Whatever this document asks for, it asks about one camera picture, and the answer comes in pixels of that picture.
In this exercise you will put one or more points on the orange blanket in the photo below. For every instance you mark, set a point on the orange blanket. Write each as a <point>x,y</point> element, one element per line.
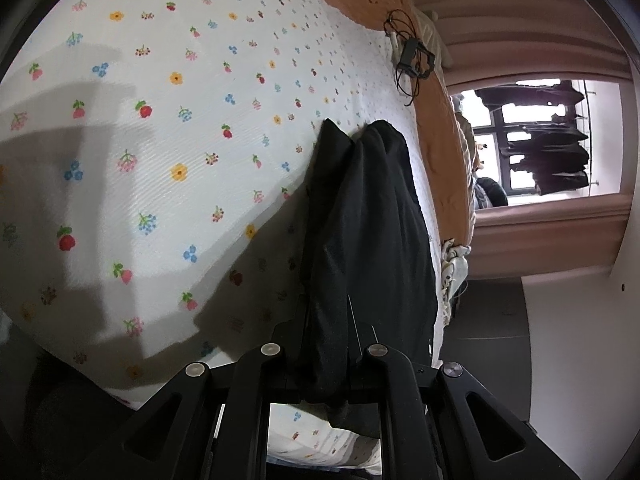
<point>435,125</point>

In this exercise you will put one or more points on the crumpled beige duvet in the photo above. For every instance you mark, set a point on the crumpled beige duvet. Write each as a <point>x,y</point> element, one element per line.
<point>468,150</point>

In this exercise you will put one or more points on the row of hanging dark clothes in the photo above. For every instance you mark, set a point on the row of hanging dark clothes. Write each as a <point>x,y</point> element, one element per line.
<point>550,145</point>

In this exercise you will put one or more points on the fringed white throw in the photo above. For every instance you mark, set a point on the fringed white throw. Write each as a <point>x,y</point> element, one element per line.
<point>452,265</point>

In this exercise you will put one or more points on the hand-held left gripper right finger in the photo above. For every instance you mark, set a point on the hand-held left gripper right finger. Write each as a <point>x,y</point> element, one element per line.
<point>370,365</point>

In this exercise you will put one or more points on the black button-up jacket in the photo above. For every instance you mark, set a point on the black button-up jacket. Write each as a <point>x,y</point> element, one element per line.
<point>360,235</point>

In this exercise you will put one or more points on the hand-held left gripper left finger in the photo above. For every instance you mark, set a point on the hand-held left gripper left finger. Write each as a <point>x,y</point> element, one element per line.
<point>280,360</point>

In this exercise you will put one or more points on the white floral bed sheet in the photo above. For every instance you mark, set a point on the white floral bed sheet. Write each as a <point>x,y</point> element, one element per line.
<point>175,85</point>

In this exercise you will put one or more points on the pink curtain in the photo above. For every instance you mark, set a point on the pink curtain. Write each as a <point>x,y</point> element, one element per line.
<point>550,240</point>
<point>500,30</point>

